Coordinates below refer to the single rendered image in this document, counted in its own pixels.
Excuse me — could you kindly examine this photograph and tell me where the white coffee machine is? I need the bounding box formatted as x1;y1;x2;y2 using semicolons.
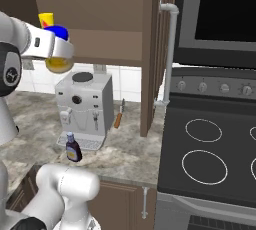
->
54;71;115;152

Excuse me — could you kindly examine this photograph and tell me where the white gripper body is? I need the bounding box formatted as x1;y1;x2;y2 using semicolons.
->
49;34;75;61

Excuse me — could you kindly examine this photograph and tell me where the yellow carton with red mark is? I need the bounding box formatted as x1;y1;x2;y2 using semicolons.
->
38;12;55;30

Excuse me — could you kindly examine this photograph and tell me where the grey stove knob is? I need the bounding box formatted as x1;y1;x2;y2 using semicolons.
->
241;84;253;97
197;81;209;93
176;80;187;92
219;83;231;95

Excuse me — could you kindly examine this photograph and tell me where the brown base cabinet door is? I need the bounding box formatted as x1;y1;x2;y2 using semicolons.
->
85;179;158;230

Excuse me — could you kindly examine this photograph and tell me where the knife with orange handle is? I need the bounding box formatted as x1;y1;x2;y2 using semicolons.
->
113;98;126;130

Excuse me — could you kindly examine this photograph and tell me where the black stove with hob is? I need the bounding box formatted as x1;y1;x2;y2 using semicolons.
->
154;66;256;230

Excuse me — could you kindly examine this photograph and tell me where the white cabinet door handle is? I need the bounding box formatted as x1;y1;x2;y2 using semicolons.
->
153;2;180;107

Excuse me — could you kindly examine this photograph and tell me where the brown open wall cabinet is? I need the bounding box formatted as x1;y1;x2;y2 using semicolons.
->
0;0;148;69

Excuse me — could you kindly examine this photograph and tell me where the grey wall socket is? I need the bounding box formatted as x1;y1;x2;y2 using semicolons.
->
22;59;36;71
92;63;108;75

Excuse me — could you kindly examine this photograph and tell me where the brown base cabinet front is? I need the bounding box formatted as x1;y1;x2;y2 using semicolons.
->
4;164;39;212

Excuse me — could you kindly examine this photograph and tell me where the black microwave oven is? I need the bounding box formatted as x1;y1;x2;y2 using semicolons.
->
172;0;256;70

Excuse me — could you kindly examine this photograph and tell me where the dark brown condiment bottle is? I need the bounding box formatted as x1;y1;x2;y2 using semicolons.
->
65;131;83;163

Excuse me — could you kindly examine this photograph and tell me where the mayonnaise jar with blue lid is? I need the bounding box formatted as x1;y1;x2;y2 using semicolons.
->
43;24;74;75

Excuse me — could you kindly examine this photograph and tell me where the white base cabinet handle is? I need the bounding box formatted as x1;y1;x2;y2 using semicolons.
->
141;186;150;220

